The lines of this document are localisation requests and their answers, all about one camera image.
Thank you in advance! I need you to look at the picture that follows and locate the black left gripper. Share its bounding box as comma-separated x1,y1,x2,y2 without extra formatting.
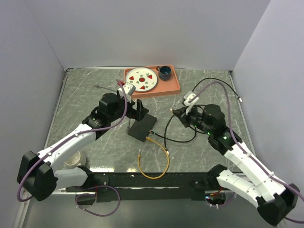
108,90,149,123

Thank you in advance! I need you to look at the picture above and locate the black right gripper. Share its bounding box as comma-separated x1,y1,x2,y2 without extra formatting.
174,104,213,135

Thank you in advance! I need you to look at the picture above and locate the black network switch box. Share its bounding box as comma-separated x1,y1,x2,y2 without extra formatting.
127,114,157,142

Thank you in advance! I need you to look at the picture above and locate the yellow ethernet cable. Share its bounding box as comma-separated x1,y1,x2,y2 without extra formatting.
138,136,171,179

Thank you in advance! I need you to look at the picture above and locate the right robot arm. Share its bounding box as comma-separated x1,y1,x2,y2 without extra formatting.
172,104,299,226

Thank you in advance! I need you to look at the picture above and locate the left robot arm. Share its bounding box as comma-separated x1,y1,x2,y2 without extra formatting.
17,93,149,201

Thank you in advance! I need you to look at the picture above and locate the white watermelon pattern plate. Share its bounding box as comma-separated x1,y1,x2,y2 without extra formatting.
125,67,158,92

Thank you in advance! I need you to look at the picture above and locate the salmon pink tray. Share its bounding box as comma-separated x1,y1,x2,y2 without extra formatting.
124,65,181,99

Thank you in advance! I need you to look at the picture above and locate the dark blue mug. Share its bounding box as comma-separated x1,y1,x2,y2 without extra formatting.
156,66,171,81

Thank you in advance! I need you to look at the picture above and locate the white paper cup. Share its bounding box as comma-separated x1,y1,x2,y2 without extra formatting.
65,151,86,169

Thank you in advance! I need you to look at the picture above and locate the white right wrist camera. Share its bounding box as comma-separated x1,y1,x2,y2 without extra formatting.
182,91,199,115

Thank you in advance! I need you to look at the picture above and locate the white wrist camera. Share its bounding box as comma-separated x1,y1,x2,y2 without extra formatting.
118,82,136,102
182,91,199,115

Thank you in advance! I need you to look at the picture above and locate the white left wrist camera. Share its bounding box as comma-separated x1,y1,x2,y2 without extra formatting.
118,82,136,102

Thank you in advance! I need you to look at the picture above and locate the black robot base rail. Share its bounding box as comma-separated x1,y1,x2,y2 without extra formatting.
66,172,220,202

